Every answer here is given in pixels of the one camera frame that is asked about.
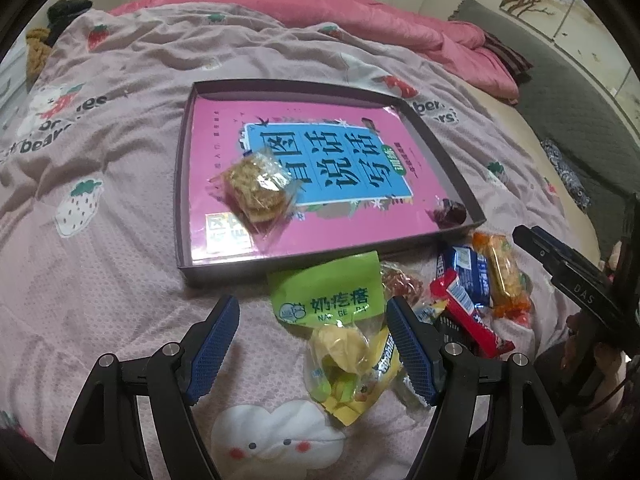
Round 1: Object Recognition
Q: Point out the large meat floss cake packet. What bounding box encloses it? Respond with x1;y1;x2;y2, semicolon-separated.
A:
209;149;301;256

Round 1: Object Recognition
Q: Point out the blue cookie packet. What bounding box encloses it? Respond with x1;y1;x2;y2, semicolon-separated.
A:
436;245;493;311

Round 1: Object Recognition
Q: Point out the yellow candy packet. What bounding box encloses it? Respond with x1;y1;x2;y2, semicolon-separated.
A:
320;330;407;428

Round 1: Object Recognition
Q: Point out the dark purple cardboard tray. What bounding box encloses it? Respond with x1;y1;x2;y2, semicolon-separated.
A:
172;79;487;288

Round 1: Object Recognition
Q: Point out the person's right hand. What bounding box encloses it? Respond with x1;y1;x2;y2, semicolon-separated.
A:
565;310;632;401

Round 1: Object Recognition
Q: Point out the dark wrapped candy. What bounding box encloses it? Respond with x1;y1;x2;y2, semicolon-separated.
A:
431;199;468;226

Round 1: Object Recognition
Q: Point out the green milk snack packet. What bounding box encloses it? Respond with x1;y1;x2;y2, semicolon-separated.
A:
266;251;388;413

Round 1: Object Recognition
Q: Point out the black white patterned cloth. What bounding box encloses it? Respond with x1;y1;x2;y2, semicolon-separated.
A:
542;139;591;211

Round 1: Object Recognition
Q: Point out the strawberry print bedsheet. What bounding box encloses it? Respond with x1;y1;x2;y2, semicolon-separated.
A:
0;2;601;480

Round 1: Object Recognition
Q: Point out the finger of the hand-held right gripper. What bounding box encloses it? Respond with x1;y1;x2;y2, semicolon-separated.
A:
512;225;576;281

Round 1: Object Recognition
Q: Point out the pink quilt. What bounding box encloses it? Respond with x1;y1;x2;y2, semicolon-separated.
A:
107;0;521;106

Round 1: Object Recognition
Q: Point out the maroon striped cloth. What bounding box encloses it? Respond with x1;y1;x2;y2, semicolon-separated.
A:
482;30;533;78

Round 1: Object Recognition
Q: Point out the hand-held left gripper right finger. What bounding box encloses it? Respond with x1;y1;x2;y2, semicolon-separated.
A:
385;296;576;480

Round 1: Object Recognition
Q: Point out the orange wafer packet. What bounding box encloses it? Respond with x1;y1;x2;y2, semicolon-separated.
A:
472;232;533;328

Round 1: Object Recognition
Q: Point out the red snack bar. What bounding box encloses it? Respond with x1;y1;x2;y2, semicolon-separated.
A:
430;269;516;358

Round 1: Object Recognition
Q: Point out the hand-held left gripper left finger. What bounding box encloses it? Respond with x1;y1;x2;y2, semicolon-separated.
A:
52;295;241;480

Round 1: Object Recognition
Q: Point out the pink book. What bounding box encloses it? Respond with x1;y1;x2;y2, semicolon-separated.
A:
187;95;468;263

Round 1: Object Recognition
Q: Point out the brown yellow cloth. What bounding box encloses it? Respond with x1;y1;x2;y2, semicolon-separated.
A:
25;27;57;81

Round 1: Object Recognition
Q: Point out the grey quilted mat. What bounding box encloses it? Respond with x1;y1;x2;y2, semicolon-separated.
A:
447;0;640;256

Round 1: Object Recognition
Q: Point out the clear red haw snack packet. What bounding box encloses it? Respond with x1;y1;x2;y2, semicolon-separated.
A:
380;260;431;311

